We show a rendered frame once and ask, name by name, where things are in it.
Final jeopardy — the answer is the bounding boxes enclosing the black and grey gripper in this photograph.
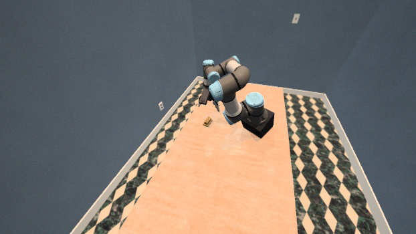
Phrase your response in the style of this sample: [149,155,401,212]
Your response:
[203,82,220,112]

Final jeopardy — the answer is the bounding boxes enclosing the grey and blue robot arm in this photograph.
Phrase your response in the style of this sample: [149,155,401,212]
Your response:
[199,56,268,126]

